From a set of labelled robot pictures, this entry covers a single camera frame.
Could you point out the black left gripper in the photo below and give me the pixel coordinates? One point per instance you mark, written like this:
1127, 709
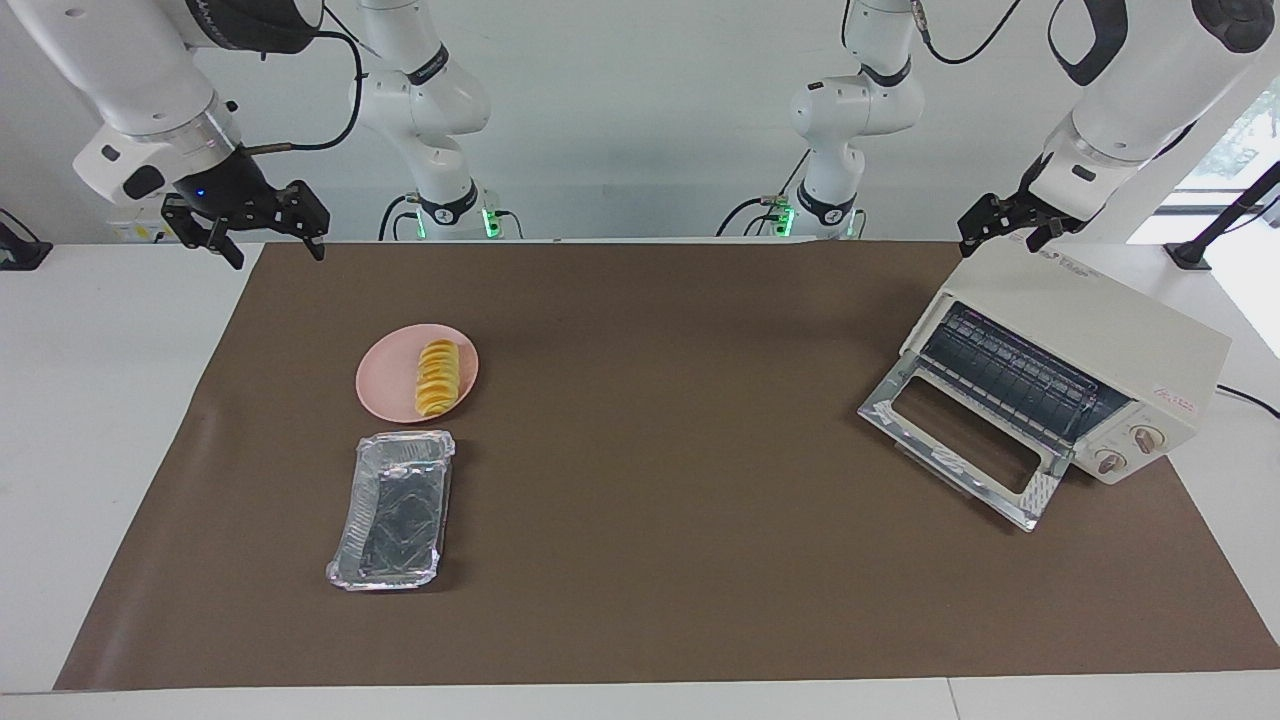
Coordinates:
1010, 212

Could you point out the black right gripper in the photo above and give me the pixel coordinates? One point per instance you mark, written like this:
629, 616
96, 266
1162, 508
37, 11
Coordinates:
225, 190

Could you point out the yellow ridged bread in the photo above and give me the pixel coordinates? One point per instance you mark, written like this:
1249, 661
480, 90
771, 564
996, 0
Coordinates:
437, 380

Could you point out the rectangular aluminium foil tray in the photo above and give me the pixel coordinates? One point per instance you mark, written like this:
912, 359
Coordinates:
400, 520

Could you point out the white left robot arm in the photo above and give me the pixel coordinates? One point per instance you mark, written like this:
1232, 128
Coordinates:
1140, 90

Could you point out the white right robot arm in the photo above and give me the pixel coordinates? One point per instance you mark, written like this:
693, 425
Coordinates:
130, 70

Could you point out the cream toaster oven body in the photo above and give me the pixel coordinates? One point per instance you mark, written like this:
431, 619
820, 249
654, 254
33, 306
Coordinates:
1110, 320

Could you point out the glass oven door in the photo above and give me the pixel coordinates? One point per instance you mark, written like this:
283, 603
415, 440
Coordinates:
900, 410

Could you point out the large cream oven knob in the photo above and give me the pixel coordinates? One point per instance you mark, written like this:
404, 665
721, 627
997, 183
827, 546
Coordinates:
1148, 439

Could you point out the small cream oven knob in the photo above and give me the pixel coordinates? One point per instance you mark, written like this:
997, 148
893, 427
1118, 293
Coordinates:
1112, 462

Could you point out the white box yellow label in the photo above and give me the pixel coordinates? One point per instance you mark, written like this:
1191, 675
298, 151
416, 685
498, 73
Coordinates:
140, 232

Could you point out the pink round plate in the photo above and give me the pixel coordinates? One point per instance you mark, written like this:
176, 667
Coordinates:
385, 385

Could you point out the black clamp stand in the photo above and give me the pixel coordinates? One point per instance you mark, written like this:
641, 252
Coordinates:
1225, 215
20, 250

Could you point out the brown table mat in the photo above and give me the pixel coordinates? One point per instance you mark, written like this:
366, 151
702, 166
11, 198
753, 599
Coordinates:
650, 500

